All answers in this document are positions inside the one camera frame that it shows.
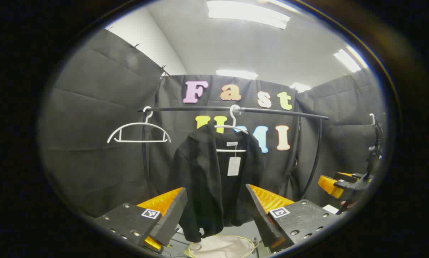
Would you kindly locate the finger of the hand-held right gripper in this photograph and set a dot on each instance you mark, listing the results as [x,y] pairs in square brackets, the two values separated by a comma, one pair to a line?
[354,183]
[329,185]

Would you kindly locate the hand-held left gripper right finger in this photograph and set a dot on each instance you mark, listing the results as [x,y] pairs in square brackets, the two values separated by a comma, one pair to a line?
[263,222]

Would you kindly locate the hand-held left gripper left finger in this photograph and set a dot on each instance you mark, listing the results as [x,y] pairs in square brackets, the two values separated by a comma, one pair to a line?
[173,218]

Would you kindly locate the black jacket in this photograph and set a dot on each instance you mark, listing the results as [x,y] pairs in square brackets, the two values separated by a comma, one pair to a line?
[203,172]

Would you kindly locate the black metal clothes rack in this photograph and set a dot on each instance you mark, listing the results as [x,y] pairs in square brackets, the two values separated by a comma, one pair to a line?
[279,111]

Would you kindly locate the white hanger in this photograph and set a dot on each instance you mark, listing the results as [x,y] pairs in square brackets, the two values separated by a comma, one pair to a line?
[232,114]
[139,124]

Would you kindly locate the white paper garment tag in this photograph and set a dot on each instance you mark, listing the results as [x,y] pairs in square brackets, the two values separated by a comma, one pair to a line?
[234,166]

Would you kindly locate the black backdrop cloth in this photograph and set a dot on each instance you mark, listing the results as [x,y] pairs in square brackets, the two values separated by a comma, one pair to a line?
[103,143]

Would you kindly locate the large ceiling light panel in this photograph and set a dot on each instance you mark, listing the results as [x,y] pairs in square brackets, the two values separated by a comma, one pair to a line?
[246,12]

